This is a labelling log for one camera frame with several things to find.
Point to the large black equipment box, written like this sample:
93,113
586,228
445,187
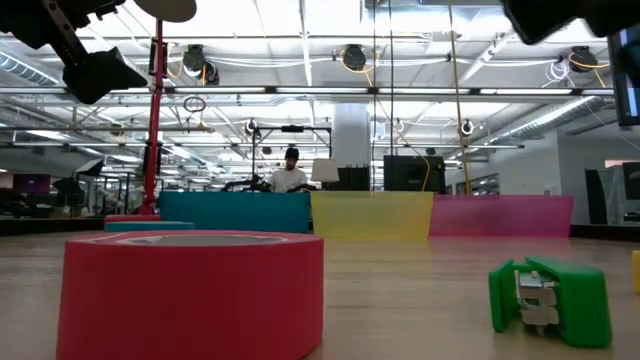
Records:
414,174

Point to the small black equipment box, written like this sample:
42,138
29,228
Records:
354,179

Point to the yellow plastic bin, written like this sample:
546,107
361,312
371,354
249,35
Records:
372,215

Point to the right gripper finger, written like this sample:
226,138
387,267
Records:
540,17

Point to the red tape roll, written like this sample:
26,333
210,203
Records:
190,300

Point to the black computer monitor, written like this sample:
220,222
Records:
625,80

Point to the black background robot arm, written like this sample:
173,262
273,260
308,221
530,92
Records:
247,185
302,188

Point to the red desk lamp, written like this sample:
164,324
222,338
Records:
152,150

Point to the red plastic bin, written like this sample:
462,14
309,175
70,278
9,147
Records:
500,215

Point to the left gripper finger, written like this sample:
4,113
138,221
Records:
85,10
102,77

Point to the green mini stapler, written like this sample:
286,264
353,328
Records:
580,300

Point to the blue plastic bin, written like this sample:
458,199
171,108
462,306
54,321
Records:
235,212

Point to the white box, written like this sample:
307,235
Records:
325,170

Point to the yellow mini stapler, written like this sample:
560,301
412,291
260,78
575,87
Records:
636,272

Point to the blue tape roll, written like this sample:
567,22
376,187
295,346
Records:
150,226

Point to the black background rig frame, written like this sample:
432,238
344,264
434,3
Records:
292,128

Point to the person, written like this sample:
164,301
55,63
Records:
289,179

